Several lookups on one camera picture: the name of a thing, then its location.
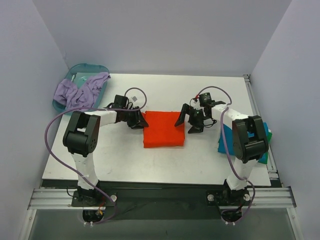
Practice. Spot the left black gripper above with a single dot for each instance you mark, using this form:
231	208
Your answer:
135	119

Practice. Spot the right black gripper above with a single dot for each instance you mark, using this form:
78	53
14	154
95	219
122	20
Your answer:
192	118

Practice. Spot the orange t shirt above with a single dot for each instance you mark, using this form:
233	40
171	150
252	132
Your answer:
161	131

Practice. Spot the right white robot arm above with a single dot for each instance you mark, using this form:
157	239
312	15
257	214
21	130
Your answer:
243	136

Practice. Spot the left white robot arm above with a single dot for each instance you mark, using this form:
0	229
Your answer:
81	138

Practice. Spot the folded blue t shirt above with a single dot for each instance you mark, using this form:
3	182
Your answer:
229	141

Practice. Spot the purple t shirt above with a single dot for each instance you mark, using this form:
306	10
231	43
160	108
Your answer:
70	96

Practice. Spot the teal plastic basket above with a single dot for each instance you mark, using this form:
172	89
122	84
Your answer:
79	74

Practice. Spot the folded green t shirt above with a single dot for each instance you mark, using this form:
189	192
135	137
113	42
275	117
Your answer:
265	157

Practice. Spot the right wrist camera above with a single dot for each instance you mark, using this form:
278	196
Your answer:
205	99

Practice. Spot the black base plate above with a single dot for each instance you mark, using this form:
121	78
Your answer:
167	211

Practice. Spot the aluminium mounting rail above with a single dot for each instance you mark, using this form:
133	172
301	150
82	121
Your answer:
62	199

